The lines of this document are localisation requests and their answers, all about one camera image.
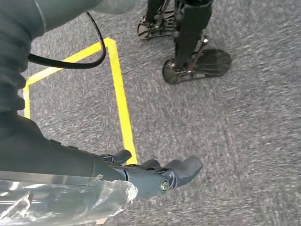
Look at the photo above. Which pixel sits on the yellow floor tape square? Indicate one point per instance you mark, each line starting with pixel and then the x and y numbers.
pixel 120 93

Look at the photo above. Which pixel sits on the black robot left foot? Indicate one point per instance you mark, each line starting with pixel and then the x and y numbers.
pixel 145 29

